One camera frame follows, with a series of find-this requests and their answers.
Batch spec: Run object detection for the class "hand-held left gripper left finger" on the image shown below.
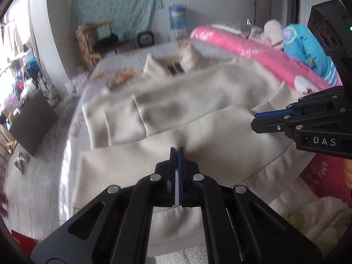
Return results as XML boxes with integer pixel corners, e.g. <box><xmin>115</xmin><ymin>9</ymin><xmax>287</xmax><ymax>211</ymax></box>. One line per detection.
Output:
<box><xmin>31</xmin><ymin>147</ymin><xmax>176</xmax><ymax>264</ymax></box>

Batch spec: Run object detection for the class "black bag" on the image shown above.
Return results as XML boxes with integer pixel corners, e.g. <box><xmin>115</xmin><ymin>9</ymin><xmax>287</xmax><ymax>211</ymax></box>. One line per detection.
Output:
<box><xmin>95</xmin><ymin>34</ymin><xmax>119</xmax><ymax>47</ymax></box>

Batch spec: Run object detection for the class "black fan heater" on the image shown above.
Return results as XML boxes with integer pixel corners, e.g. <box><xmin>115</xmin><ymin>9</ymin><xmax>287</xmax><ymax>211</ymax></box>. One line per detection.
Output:
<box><xmin>137</xmin><ymin>31</ymin><xmax>156</xmax><ymax>48</ymax></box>

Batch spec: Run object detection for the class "pink blanket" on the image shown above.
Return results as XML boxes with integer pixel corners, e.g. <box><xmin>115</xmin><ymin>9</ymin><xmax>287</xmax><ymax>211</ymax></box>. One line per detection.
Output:
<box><xmin>190</xmin><ymin>25</ymin><xmax>352</xmax><ymax>198</ymax></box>

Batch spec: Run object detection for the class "person's right hand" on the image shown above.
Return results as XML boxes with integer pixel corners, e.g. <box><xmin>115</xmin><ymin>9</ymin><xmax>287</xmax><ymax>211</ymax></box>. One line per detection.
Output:
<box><xmin>342</xmin><ymin>159</ymin><xmax>352</xmax><ymax>190</ymax></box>

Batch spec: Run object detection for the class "white plastic bag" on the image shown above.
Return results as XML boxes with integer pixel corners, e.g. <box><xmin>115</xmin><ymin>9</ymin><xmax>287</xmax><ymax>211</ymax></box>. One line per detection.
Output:
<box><xmin>65</xmin><ymin>73</ymin><xmax>88</xmax><ymax>92</ymax></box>

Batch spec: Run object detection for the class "grey door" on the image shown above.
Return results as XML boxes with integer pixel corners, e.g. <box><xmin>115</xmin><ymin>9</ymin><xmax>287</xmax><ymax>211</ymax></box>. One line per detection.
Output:
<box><xmin>253</xmin><ymin>0</ymin><xmax>306</xmax><ymax>28</ymax></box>

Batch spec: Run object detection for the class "dark grey cabinet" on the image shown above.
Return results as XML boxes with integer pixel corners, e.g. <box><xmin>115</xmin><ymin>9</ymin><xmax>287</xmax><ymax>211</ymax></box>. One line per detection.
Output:
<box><xmin>8</xmin><ymin>89</ymin><xmax>59</xmax><ymax>156</ymax></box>

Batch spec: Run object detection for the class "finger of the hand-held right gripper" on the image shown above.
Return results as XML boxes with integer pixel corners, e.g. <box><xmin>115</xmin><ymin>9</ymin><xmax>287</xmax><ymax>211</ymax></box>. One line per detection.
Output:
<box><xmin>251</xmin><ymin>103</ymin><xmax>344</xmax><ymax>137</ymax></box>
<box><xmin>254</xmin><ymin>87</ymin><xmax>345</xmax><ymax>117</ymax></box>

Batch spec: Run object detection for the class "cream sweatshirt with black stripes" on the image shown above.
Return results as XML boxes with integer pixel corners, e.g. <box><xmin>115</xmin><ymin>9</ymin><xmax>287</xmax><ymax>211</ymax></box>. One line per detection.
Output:
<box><xmin>72</xmin><ymin>44</ymin><xmax>314</xmax><ymax>242</ymax></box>

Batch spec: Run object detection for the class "silver lace pillow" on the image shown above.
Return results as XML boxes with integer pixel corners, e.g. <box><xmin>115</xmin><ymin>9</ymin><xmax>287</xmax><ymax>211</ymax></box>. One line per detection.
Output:
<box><xmin>212</xmin><ymin>22</ymin><xmax>256</xmax><ymax>36</ymax></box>

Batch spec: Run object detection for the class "teal floral hanging cloth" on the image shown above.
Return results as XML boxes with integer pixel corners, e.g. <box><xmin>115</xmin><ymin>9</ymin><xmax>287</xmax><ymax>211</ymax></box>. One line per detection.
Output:
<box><xmin>71</xmin><ymin>0</ymin><xmax>163</xmax><ymax>40</ymax></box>

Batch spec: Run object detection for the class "white water dispenser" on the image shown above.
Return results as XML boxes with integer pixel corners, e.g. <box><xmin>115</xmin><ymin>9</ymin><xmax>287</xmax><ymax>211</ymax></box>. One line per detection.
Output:
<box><xmin>172</xmin><ymin>29</ymin><xmax>190</xmax><ymax>42</ymax></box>

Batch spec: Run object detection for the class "wooden chair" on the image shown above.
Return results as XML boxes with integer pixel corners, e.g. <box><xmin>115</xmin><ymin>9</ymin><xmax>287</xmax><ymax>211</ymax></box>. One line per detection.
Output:
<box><xmin>75</xmin><ymin>20</ymin><xmax>130</xmax><ymax>69</ymax></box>

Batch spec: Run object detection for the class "blue water jug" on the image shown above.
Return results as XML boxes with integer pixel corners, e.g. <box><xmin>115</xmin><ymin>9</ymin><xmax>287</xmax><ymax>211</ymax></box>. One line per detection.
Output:
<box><xmin>168</xmin><ymin>3</ymin><xmax>189</xmax><ymax>31</ymax></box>

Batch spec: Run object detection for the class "checked cloth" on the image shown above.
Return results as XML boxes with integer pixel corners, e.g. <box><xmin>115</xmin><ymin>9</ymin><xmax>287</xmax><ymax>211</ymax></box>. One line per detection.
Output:
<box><xmin>249</xmin><ymin>19</ymin><xmax>285</xmax><ymax>50</ymax></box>

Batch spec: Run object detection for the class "pile of clothes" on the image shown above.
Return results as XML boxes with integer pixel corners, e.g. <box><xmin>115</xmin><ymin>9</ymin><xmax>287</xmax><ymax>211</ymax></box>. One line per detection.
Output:
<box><xmin>5</xmin><ymin>55</ymin><xmax>42</xmax><ymax>108</ymax></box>

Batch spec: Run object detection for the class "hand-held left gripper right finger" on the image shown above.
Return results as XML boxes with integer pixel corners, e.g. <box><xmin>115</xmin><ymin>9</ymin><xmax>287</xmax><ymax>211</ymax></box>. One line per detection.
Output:
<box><xmin>178</xmin><ymin>147</ymin><xmax>322</xmax><ymax>264</ymax></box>

